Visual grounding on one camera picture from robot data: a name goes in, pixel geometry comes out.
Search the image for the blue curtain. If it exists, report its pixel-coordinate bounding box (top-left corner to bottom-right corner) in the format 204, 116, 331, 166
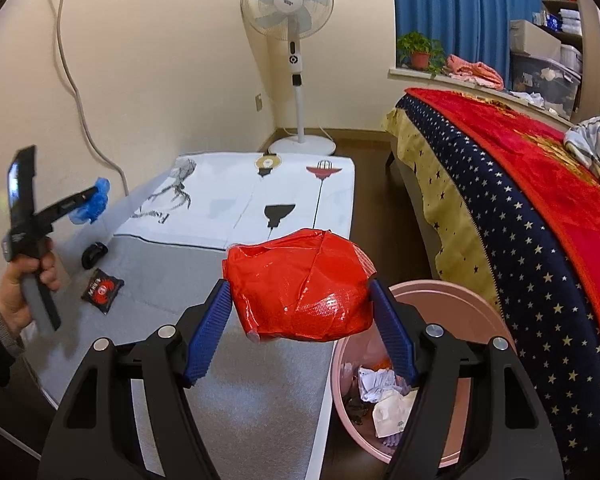
391, 0, 546, 88

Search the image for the white standing fan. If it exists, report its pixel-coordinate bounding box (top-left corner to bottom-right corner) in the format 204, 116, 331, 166
241, 0, 338, 157

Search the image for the navy starry bedspread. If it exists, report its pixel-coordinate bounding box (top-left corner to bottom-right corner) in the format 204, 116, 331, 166
384, 95, 600, 476

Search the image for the person's left hand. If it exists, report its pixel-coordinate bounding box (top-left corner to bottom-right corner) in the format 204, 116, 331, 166
0, 237, 61, 341

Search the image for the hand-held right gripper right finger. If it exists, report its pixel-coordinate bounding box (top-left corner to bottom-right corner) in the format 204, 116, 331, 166
367, 277, 566, 480

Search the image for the clear plastic storage box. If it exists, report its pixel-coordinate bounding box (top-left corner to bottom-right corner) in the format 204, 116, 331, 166
510, 52, 581, 113

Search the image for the red blanket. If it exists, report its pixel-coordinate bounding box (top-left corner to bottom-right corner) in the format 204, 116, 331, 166
405, 87, 600, 401

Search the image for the grey wall cable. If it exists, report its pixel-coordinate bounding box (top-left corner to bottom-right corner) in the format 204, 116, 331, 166
52, 0, 129, 196

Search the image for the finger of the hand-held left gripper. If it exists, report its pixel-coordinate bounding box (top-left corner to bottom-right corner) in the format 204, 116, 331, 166
32, 186, 99, 226
7, 145, 38, 233

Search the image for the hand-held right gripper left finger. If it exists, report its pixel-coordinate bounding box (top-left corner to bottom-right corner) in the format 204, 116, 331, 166
37, 279, 233, 480

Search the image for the red plastic bag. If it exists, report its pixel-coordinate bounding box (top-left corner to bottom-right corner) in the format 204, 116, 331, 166
222, 227, 376, 345

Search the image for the black rolled cloth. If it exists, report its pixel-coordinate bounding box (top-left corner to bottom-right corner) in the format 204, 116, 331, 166
81, 241, 107, 269

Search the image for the black snack packet red print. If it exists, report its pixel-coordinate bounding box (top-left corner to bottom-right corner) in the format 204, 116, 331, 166
81, 269, 126, 315

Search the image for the white printed sheet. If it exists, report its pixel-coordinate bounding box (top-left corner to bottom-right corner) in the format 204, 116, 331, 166
115, 152, 356, 251

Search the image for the wooden bookshelf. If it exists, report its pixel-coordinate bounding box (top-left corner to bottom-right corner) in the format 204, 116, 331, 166
527, 0, 588, 61

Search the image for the cream paper bag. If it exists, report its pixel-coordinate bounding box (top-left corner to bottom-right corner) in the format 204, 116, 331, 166
371, 390, 418, 438

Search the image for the striped white cloth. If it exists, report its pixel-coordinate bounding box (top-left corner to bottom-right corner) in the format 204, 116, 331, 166
564, 115, 600, 186

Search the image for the pink plastic bin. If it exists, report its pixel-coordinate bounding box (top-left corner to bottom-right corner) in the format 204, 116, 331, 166
330, 280, 518, 468

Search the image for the blue plastic bag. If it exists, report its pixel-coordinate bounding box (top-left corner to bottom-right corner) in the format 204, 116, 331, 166
70, 176, 112, 226

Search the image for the grey foam mat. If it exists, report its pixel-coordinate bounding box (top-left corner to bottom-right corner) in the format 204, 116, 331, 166
22, 232, 351, 480

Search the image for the cardboard box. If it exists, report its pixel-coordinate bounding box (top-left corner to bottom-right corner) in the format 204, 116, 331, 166
509, 19, 563, 63

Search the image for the potted green plant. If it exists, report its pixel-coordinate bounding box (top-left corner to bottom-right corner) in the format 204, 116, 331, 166
396, 31, 448, 75

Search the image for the pink folded cloth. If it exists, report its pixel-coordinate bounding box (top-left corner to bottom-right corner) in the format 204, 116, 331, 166
446, 54, 505, 90

